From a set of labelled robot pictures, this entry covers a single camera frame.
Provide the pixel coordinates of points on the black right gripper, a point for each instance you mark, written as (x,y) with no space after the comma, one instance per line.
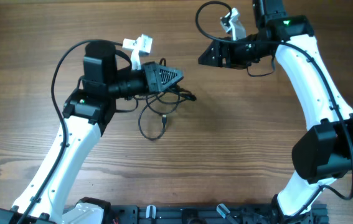
(231,61)

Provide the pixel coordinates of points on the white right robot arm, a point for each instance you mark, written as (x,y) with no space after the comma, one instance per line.
(325,153)

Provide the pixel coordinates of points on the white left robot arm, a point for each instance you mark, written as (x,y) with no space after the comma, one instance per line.
(83,120)

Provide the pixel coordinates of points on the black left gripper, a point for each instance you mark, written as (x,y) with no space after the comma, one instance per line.
(152,70)

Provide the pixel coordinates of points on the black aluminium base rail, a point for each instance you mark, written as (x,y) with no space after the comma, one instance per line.
(251,213)

